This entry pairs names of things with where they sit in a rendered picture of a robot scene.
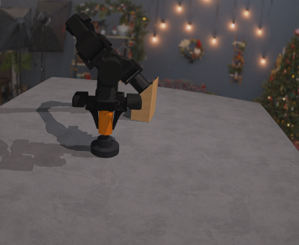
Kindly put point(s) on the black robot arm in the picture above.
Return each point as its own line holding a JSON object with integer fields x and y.
{"x": 111, "y": 66}

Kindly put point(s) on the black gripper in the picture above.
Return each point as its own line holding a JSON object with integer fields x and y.
{"x": 132, "y": 101}

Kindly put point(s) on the dark grey round pedestal with shaft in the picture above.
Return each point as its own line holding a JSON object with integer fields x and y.
{"x": 105, "y": 147}

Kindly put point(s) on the orange tapered knob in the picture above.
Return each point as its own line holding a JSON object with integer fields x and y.
{"x": 105, "y": 122}

